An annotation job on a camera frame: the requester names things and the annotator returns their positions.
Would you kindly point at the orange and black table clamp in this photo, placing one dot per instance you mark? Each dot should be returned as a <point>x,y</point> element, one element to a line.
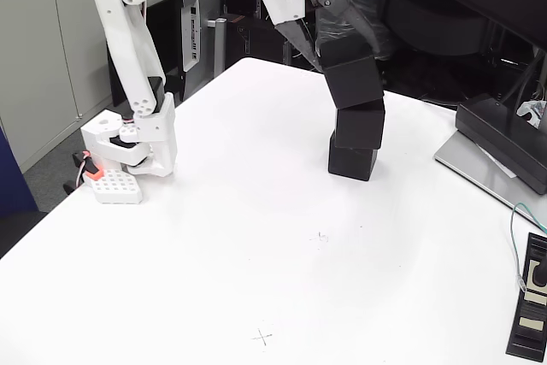
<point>92,172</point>

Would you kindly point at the black computer tower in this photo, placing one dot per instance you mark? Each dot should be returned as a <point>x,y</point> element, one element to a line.
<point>256,40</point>

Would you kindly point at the black office chair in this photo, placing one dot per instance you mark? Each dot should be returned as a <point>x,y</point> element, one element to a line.
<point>436,23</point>

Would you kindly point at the bin with clear plastic bag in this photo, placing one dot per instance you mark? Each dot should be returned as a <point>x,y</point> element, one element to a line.
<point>331,27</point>

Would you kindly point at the silver monitor stand base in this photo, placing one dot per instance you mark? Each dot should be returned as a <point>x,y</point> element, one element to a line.
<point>470,164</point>

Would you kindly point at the black box device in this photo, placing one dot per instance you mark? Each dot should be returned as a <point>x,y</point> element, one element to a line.
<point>491,125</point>

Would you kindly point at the black power strip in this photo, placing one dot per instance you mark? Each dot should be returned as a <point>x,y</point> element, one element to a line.
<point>525,335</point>

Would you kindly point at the white crumpled bag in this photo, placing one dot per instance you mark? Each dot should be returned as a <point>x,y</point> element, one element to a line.
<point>532,110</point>

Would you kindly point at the blue partition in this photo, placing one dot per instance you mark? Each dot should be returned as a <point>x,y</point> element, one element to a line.
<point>13,181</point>

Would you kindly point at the black flat panel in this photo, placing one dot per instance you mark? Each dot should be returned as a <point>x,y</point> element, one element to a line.
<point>171,31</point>

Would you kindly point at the grey cabinet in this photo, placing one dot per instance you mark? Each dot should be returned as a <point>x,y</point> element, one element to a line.
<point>34,40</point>

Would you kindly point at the grey desktop computer case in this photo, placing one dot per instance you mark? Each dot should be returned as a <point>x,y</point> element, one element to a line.
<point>191,40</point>

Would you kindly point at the black cube block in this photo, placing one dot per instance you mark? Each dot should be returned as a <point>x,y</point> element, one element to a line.
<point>359,130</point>
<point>352,164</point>
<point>352,78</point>

